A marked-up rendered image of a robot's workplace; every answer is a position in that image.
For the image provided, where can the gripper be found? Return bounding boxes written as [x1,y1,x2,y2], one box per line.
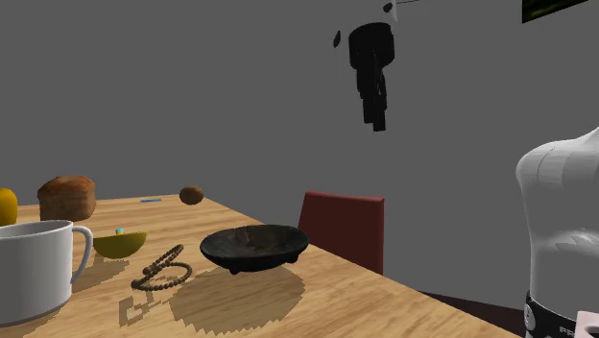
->
[347,21,396,133]

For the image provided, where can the red chair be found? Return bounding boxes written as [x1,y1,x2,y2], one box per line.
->
[297,190,386,277]

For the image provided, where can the black footed bowl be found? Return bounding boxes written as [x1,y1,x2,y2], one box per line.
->
[199,224,311,276]

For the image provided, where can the brown kiwi fruit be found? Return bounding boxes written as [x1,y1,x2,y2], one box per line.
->
[179,185,205,206]

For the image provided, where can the wooden table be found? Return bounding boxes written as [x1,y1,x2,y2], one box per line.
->
[0,195,521,338]

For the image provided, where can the yellow bowl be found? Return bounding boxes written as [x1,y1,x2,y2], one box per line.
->
[92,228,149,260]

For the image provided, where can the brown bread loaf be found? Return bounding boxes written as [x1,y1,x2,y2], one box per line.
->
[36,175,98,223]

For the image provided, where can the white mug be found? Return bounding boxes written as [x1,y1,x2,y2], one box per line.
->
[0,219,94,327]

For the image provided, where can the yellow fruit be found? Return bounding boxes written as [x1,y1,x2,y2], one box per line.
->
[0,187,19,228]

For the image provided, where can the dark wall picture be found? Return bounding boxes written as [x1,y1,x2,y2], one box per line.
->
[521,0,590,24]

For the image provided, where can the brown bead necklace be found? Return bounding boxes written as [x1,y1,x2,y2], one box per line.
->
[130,243,194,292]

